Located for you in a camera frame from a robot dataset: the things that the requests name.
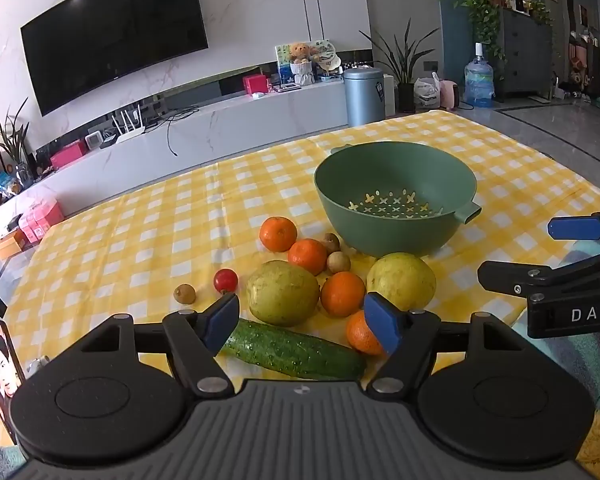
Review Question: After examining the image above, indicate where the black hanging cable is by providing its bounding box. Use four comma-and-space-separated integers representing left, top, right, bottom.
165, 107, 201, 158

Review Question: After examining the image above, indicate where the teddy bear bouquet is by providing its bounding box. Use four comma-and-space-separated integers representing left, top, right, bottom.
286, 42, 315, 87

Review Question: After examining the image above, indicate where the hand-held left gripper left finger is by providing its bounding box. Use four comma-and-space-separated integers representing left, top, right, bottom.
55, 292, 241, 397

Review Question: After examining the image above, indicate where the blue-grey trash can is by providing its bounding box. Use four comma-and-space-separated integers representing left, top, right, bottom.
343, 66, 385, 127

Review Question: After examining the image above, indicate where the black wall television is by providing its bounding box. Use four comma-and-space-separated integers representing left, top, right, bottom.
20, 0, 210, 117

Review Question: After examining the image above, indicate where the tall-leaf plant in black pot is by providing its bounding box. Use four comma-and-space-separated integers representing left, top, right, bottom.
358, 17, 441, 113

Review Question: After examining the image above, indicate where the white router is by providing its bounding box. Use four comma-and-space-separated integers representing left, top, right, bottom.
111, 104, 148, 143

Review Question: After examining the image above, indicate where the red box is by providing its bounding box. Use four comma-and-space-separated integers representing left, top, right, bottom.
242, 74, 270, 95

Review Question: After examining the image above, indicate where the blue snack bag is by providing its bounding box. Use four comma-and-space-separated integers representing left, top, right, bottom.
0, 170, 23, 196

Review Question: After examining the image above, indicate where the smartphone with portrait screen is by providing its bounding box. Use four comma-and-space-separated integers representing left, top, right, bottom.
0, 320, 26, 446

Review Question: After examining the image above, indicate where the yellow checked tablecloth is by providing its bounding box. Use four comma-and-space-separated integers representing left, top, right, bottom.
0, 109, 600, 461

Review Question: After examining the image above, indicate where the white plastic bag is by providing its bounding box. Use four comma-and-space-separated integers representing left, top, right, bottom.
412, 72, 441, 111

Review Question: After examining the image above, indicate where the leafy plant in glass vase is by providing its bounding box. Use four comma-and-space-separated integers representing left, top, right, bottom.
0, 97, 36, 188

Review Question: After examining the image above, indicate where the yellow-green pear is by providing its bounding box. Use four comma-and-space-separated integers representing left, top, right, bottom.
245, 260, 321, 327

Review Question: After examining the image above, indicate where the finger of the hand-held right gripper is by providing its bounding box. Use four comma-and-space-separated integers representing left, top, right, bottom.
477, 259, 600, 311
547, 204, 600, 248

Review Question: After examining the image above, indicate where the round paper fan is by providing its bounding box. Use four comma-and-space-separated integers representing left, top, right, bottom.
312, 40, 342, 73

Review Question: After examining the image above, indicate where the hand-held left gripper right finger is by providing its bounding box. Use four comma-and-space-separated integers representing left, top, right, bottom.
364, 291, 546, 397

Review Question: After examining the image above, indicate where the yellow lemon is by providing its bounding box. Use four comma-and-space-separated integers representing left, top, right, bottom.
366, 253, 437, 312

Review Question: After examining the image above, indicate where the green colander bowl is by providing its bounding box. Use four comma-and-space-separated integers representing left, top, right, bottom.
313, 143, 482, 259

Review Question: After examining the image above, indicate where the grey drawer cabinet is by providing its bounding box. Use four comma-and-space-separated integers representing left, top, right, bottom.
497, 7, 556, 103

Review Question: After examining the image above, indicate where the pink heater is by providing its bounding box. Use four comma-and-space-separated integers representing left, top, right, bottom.
437, 80, 462, 111

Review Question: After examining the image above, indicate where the green cucumber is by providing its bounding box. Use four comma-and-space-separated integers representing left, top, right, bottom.
220, 318, 368, 381

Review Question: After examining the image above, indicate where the teal striped fuzzy cloth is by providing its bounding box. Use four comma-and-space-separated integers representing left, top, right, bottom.
510, 237, 600, 466

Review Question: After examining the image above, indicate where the red cherry tomato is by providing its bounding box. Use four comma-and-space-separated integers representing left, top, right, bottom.
214, 268, 239, 293

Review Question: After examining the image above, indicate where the blue water jug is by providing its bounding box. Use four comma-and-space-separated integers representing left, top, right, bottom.
464, 42, 496, 108

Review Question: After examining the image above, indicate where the painted landscape picture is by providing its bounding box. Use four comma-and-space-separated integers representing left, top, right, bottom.
275, 42, 301, 86

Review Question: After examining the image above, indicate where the flat pink box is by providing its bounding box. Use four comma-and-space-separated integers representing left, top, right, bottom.
50, 141, 88, 170

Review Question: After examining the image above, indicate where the trailing pothos plant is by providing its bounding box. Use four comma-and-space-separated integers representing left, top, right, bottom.
440, 0, 506, 61

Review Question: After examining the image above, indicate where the orange cardboard box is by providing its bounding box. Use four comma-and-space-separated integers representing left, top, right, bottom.
0, 227, 31, 261

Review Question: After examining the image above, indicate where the white marble television console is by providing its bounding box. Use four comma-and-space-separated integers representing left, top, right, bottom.
0, 79, 396, 233

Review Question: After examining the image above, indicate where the orange tangerine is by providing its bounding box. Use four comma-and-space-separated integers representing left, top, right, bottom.
320, 271, 367, 317
346, 310, 387, 358
259, 216, 299, 253
287, 238, 328, 276

